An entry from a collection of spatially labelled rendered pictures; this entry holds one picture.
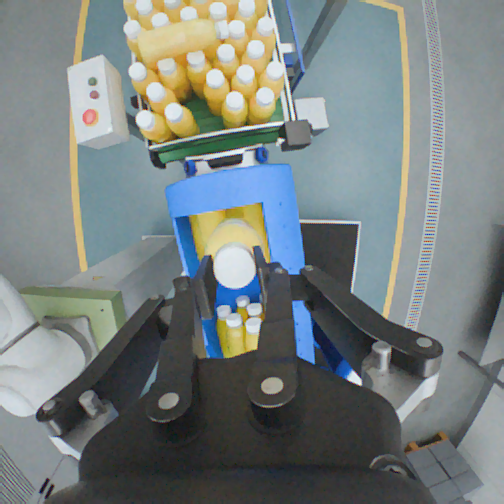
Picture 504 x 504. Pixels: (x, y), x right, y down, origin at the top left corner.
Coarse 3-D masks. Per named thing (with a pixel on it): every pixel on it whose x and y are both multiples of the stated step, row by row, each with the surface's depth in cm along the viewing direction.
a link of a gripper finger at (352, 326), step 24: (312, 288) 12; (336, 288) 11; (312, 312) 13; (336, 312) 10; (360, 312) 9; (336, 336) 10; (360, 336) 8; (384, 336) 7; (408, 336) 7; (360, 360) 8; (408, 360) 6; (432, 360) 5
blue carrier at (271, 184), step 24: (240, 168) 39; (264, 168) 40; (288, 168) 45; (168, 192) 44; (192, 192) 40; (216, 192) 39; (240, 192) 39; (264, 192) 41; (288, 192) 45; (264, 216) 42; (288, 216) 45; (192, 240) 60; (288, 240) 45; (192, 264) 59; (288, 264) 46; (240, 288) 72; (216, 312) 68; (216, 336) 67; (312, 336) 59; (312, 360) 57
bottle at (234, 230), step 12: (216, 228) 28; (228, 228) 25; (240, 228) 25; (252, 228) 29; (216, 240) 24; (228, 240) 24; (240, 240) 24; (252, 240) 24; (216, 252) 23; (252, 252) 23
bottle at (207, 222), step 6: (216, 210) 50; (222, 210) 51; (198, 216) 51; (204, 216) 50; (210, 216) 50; (216, 216) 50; (222, 216) 51; (198, 222) 51; (204, 222) 50; (210, 222) 50; (216, 222) 50; (204, 228) 51; (210, 228) 50; (204, 234) 51; (210, 234) 51; (204, 240) 52; (204, 246) 53
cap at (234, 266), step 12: (228, 252) 21; (240, 252) 21; (216, 264) 21; (228, 264) 21; (240, 264) 21; (252, 264) 21; (216, 276) 21; (228, 276) 21; (240, 276) 21; (252, 276) 21
